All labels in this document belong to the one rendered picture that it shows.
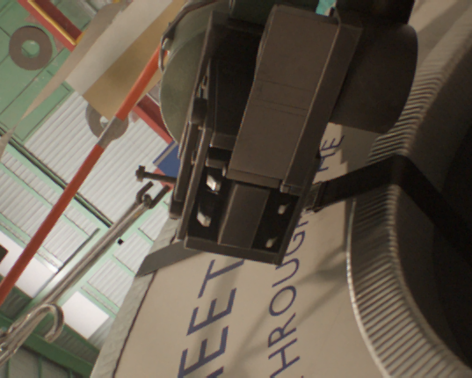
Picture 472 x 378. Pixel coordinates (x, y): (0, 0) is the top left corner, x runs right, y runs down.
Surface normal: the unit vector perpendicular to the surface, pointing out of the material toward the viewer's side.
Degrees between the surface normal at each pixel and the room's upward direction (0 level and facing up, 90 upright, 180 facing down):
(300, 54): 65
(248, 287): 90
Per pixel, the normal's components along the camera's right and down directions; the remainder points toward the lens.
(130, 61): 0.21, 0.19
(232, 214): 0.00, 0.58
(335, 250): -0.67, -0.64
